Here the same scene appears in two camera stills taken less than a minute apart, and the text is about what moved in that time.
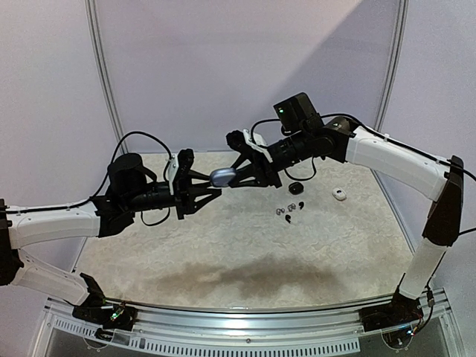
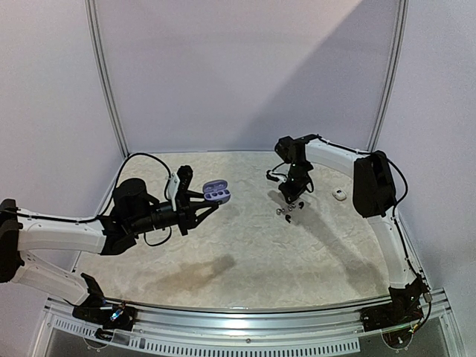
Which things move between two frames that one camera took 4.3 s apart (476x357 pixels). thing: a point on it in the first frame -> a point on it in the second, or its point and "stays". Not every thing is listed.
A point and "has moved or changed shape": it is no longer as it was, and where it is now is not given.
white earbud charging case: x=339 y=193 stays
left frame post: x=90 y=8 stays
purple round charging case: x=222 y=177 has moved or changed shape
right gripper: x=262 y=166 -> x=294 y=184
